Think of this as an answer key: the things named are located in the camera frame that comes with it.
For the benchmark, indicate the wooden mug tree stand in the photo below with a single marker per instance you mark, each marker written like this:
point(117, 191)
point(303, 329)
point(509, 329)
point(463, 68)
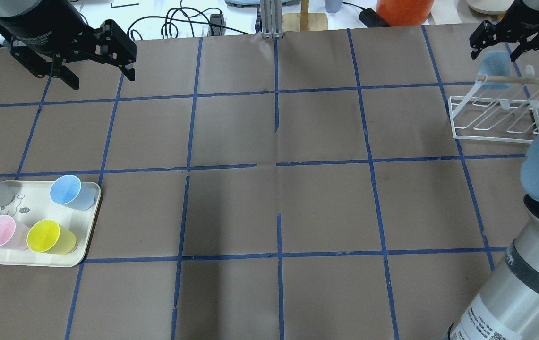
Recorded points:
point(305, 20)

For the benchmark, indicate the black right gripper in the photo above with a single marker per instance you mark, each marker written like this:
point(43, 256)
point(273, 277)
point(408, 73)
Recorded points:
point(527, 20)

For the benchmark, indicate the yellow plastic cup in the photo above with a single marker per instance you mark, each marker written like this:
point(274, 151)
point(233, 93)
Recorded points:
point(49, 237)

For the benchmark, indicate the pink plastic cup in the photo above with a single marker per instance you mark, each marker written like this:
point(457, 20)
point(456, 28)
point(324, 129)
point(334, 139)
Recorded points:
point(13, 233)

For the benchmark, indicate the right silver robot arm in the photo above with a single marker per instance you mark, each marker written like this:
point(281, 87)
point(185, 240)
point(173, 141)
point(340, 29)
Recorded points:
point(338, 207)

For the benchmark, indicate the orange bucket with lid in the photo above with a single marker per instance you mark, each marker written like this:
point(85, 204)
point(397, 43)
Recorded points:
point(404, 12)

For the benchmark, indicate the aluminium frame post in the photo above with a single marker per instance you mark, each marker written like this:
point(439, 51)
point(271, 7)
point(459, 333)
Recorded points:
point(271, 18)

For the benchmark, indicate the cream plastic tray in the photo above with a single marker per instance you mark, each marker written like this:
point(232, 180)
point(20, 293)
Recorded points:
point(32, 204)

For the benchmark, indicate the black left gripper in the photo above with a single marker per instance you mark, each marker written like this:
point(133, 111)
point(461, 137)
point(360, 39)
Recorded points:
point(37, 29)

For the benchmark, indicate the light blue plastic cup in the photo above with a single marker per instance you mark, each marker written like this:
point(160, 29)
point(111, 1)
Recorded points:
point(495, 63)

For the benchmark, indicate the small blue mug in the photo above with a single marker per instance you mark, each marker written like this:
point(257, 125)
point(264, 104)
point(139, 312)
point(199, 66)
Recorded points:
point(332, 6)

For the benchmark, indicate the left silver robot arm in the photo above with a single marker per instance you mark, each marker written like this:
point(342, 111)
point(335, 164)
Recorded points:
point(30, 19)

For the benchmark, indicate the black power adapter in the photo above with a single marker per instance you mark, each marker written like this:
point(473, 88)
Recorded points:
point(371, 19)

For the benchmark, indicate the white wire cup rack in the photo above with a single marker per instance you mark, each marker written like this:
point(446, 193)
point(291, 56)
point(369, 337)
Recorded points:
point(499, 107)

